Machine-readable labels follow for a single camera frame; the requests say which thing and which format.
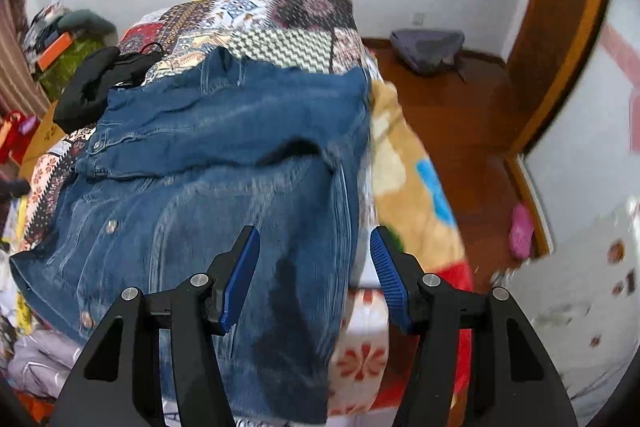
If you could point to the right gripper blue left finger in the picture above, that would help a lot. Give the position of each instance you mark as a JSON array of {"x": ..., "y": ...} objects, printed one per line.
[{"x": 205, "y": 305}]

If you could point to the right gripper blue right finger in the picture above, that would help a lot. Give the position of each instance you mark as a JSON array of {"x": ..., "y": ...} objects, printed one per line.
[{"x": 426, "y": 306}]

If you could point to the blue denim jacket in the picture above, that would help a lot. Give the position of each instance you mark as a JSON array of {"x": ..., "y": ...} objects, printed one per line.
[{"x": 225, "y": 186}]

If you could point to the colourful fleece blanket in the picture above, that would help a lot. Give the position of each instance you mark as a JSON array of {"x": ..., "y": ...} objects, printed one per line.
[{"x": 411, "y": 203}]

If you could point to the pink slipper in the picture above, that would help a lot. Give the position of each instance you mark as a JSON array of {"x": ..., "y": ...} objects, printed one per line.
[{"x": 521, "y": 232}]

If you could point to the lilac garment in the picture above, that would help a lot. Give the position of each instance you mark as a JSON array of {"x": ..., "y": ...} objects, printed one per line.
[{"x": 41, "y": 362}]

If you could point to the white sliding wardrobe door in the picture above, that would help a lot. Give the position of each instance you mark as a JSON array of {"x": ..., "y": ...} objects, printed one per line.
[{"x": 587, "y": 161}]

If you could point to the brown cardboard box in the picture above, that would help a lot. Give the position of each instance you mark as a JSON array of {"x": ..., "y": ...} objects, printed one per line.
[{"x": 46, "y": 136}]

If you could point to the red bag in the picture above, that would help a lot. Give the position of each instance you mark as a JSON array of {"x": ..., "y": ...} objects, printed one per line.
[{"x": 17, "y": 131}]

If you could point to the black folded garment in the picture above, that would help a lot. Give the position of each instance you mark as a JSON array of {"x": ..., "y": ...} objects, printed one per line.
[{"x": 84, "y": 100}]

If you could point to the grey backpack on floor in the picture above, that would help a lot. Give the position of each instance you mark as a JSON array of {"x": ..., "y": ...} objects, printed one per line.
[{"x": 428, "y": 52}]

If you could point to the striped red curtain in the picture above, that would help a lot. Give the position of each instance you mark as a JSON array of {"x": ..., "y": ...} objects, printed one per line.
[{"x": 18, "y": 90}]

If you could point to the orange box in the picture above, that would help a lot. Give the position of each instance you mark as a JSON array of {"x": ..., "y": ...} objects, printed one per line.
[{"x": 52, "y": 52}]

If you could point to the patchwork patterned bed quilt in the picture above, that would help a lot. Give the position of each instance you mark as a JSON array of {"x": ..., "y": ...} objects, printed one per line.
[{"x": 280, "y": 26}]

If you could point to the clutter pile with green cloth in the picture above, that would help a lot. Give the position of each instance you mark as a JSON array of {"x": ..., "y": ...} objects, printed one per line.
[{"x": 90, "y": 33}]

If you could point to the wall power socket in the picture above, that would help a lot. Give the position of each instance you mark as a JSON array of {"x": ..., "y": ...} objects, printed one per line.
[{"x": 418, "y": 19}]

